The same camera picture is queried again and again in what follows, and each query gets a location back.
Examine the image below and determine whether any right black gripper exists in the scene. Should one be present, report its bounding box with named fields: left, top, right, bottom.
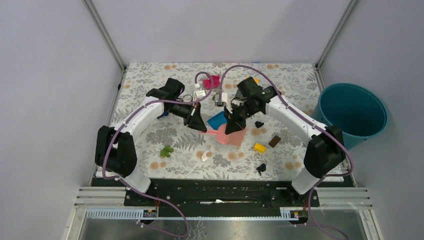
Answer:
left=223, top=99, right=259, bottom=135

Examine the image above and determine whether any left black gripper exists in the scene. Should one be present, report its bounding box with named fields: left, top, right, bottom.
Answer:
left=167, top=99, right=208, bottom=132

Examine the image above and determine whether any pink hand broom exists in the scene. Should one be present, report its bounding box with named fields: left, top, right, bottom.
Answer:
left=199, top=124, right=247, bottom=147

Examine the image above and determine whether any blue dustpan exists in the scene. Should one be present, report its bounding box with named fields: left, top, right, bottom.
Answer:
left=207, top=111, right=227, bottom=130

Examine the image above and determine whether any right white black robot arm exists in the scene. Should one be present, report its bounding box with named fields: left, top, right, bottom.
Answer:
left=215, top=77, right=346, bottom=206

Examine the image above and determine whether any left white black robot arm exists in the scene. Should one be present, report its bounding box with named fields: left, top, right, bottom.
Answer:
left=94, top=78, right=207, bottom=206

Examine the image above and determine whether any black paper scrap right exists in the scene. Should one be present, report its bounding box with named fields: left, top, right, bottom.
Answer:
left=254, top=121, right=265, bottom=128

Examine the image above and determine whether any black paper scrap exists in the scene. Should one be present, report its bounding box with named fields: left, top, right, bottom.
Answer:
left=254, top=121, right=265, bottom=128
left=256, top=163, right=267, bottom=176

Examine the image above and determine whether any grey lego baseplate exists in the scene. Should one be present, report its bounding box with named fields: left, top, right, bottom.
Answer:
left=230, top=90, right=247, bottom=106

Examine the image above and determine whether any dark blue paper scrap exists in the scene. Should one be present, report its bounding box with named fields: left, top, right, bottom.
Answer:
left=157, top=111, right=169, bottom=119

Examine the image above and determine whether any yellow block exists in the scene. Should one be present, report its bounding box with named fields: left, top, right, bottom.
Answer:
left=253, top=143, right=267, bottom=154

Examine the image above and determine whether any white paper scrap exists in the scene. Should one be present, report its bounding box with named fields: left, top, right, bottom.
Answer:
left=201, top=151, right=209, bottom=162

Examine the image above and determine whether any large magenta paper scrap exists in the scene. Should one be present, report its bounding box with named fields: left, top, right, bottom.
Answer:
left=202, top=75, right=221, bottom=90

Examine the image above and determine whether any green paper scrap front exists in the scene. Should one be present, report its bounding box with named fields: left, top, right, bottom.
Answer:
left=159, top=145, right=174, bottom=158

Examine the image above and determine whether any brown block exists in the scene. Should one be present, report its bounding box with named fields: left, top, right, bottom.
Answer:
left=268, top=135, right=281, bottom=148

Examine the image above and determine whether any black paper scrap front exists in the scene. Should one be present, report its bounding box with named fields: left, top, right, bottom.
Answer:
left=256, top=163, right=267, bottom=176

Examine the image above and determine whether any teal plastic bucket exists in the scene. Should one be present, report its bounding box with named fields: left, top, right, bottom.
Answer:
left=311, top=83, right=389, bottom=150

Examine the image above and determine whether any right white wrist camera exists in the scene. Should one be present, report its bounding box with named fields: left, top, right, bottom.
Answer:
left=214, top=92, right=232, bottom=113

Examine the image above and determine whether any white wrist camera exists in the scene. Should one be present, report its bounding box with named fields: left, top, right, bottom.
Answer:
left=214, top=92, right=232, bottom=113
left=192, top=83, right=206, bottom=101

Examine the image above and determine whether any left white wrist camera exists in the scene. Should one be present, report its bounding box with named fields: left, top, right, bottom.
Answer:
left=192, top=83, right=206, bottom=101

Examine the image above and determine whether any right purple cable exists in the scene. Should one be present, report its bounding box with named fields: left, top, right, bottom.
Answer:
left=218, top=64, right=355, bottom=240

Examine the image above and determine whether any purple cable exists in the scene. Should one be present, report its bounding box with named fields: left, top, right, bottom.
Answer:
left=101, top=71, right=215, bottom=238
left=218, top=64, right=355, bottom=240

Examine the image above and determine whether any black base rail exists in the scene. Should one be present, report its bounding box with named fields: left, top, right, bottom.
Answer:
left=123, top=178, right=321, bottom=220

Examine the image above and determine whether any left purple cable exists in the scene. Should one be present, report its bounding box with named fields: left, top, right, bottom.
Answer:
left=101, top=71, right=215, bottom=238

